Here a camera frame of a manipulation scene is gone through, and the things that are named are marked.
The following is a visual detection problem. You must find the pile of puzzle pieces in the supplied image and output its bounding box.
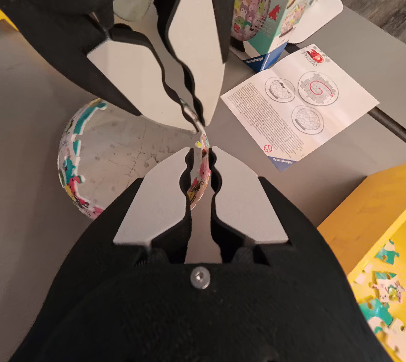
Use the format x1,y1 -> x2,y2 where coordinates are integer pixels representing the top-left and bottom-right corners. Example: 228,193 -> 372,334
354,240 -> 406,353

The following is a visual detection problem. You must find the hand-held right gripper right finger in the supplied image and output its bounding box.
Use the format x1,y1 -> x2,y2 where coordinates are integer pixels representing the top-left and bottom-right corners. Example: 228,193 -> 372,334
209,146 -> 290,246

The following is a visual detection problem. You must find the white instruction leaflet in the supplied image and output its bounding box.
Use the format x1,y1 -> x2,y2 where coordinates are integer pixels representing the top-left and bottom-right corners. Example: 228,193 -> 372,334
220,43 -> 380,172

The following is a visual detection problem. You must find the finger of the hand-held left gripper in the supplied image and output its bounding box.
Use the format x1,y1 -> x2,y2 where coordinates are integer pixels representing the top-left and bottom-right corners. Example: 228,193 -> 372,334
154,0 -> 227,127
86,24 -> 205,133

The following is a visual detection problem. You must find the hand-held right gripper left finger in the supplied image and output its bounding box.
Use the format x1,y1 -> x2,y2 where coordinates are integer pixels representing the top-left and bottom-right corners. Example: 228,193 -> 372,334
113,146 -> 195,250

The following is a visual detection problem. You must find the colourful puzzle ball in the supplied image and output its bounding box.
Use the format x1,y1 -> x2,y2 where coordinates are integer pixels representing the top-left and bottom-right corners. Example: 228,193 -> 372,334
57,97 -> 211,220

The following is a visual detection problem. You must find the white stand foot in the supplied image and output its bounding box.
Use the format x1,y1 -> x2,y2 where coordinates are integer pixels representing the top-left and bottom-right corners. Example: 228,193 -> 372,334
287,0 -> 344,44

